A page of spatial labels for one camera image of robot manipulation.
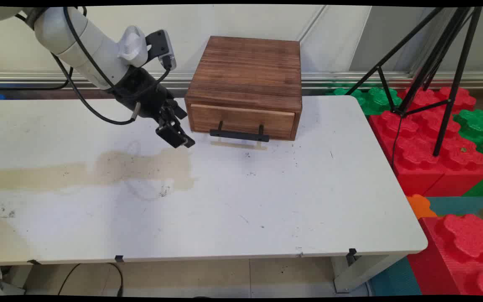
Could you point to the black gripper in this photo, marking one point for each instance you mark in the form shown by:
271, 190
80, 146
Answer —
138, 90

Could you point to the wooden cabinet door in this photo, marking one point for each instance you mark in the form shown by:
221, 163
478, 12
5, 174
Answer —
241, 119

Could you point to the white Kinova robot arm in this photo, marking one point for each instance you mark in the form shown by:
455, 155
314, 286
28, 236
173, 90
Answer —
84, 44

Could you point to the brown wooden drawer cabinet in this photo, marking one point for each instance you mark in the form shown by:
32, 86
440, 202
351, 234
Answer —
247, 69

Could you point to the small black table clip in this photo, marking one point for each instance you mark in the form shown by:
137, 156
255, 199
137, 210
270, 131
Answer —
119, 258
34, 262
352, 252

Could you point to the green foam brick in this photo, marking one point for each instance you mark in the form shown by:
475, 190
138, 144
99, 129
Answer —
478, 126
375, 100

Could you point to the white table leg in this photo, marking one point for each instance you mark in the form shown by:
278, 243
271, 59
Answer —
361, 272

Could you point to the large red foam brick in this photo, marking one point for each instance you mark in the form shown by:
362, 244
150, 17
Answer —
459, 251
421, 142

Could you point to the orange foam brick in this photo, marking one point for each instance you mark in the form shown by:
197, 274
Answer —
421, 206

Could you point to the teal foam mat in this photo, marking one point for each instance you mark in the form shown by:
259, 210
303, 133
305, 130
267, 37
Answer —
394, 279
459, 205

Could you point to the black tripod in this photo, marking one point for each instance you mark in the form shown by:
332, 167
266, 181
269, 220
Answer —
442, 54

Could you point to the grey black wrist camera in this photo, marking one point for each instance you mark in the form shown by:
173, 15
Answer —
164, 47

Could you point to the aluminium wall rail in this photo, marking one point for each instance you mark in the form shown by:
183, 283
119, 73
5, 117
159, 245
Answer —
338, 79

